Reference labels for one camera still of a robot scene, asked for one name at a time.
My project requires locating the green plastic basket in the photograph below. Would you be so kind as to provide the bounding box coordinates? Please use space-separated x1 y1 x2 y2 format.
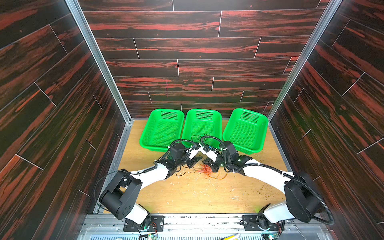
223 108 269 155
182 109 223 143
140 109 185 153

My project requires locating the orange cable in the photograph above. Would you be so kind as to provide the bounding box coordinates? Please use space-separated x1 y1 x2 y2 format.
176 167 230 181

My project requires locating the right green plastic basket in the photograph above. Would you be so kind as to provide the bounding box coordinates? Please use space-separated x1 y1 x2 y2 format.
223 108 269 155

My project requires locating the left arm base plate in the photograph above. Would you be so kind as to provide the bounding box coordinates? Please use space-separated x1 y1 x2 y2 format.
123 215 165 232

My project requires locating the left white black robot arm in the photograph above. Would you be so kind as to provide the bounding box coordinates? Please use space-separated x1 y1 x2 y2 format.
99 139 201 229

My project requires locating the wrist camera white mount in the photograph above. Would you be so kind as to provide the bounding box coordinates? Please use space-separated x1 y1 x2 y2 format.
185 148 200 161
199 146 219 163

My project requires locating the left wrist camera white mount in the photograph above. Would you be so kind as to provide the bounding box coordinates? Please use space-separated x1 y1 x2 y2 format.
185 148 200 161

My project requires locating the yellow pencil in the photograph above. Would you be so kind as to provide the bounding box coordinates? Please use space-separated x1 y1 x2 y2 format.
220 234 241 240

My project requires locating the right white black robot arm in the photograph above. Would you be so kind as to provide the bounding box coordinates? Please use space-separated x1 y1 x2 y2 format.
200 136 335 231

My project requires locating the middle green plastic basket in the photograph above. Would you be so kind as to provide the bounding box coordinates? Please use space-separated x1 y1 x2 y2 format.
182 109 223 143

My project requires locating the black thin cable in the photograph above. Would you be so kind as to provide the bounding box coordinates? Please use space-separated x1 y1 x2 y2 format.
191 133 211 145

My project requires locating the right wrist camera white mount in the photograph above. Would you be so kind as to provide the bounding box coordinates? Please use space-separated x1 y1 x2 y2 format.
199 146 219 163

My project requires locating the left green plastic basket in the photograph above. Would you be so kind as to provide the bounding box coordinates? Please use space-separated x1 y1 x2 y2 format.
140 109 185 153

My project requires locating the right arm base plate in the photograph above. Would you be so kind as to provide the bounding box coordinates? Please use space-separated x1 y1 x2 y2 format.
240 215 285 232

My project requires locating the aluminium front rail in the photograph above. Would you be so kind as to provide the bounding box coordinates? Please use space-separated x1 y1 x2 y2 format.
78 214 333 240

